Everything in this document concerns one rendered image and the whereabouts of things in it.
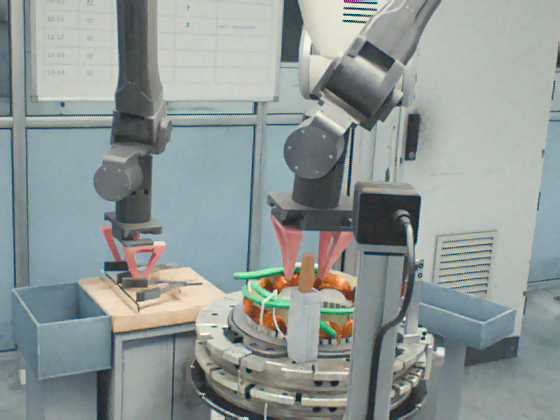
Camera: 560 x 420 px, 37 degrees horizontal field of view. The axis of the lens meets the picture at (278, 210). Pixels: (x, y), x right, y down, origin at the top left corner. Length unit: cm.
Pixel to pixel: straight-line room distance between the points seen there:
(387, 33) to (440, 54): 244
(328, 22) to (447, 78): 194
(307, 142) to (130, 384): 58
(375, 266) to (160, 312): 70
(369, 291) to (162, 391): 76
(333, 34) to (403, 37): 57
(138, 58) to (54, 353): 44
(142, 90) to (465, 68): 234
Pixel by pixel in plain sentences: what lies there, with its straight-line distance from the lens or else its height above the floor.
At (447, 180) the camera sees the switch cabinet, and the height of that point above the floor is 87.
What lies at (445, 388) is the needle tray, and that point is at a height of 92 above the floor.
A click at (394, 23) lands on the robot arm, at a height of 151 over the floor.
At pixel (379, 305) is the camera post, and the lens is 62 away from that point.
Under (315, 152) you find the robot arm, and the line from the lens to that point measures 87.
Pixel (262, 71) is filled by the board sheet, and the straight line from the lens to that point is 351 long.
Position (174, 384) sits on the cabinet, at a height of 94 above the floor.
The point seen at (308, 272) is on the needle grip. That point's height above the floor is 121.
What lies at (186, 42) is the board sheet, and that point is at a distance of 336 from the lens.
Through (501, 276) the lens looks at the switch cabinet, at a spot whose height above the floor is 41.
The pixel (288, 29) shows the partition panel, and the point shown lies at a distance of 359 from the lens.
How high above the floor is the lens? 152
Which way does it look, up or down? 14 degrees down
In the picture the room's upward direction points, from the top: 3 degrees clockwise
